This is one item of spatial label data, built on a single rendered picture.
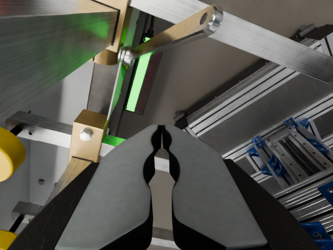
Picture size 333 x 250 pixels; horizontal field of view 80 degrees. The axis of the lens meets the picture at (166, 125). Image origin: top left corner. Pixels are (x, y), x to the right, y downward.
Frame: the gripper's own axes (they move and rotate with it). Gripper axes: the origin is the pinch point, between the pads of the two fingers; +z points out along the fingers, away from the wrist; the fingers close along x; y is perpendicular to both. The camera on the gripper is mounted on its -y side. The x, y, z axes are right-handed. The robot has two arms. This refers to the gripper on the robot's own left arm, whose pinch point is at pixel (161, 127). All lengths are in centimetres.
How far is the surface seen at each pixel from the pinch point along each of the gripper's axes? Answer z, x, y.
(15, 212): 18.8, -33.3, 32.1
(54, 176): 39, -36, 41
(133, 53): 12.7, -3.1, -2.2
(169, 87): 101, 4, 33
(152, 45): 6.9, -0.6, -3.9
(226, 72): 101, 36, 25
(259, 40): 14.7, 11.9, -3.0
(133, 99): 30.5, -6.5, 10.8
